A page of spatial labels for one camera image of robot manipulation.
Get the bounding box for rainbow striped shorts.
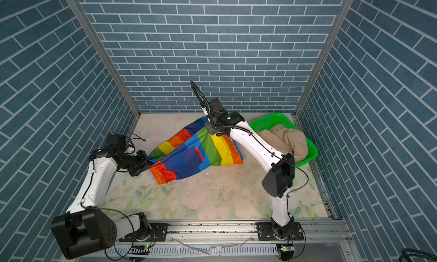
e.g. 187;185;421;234
149;117;243;185

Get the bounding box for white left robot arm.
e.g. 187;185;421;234
51;147;152;259

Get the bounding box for beige shorts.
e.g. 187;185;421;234
257;124;308;163

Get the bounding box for green plastic basket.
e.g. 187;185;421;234
250;114;318;167

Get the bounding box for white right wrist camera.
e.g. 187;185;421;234
207;98;228;118

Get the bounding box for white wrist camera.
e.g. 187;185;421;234
105;134;127;151
207;98;228;118

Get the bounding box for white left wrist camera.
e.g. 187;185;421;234
105;134;127;151

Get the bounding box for white vented cable tray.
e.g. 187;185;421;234
86;242;279;259

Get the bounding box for aluminium left corner post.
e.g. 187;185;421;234
65;0;141;118

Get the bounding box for aluminium corner post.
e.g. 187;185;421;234
65;0;141;118
294;0;355;117

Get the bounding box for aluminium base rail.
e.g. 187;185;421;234
59;219;363;262

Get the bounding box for aluminium right corner post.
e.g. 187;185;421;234
294;0;355;117

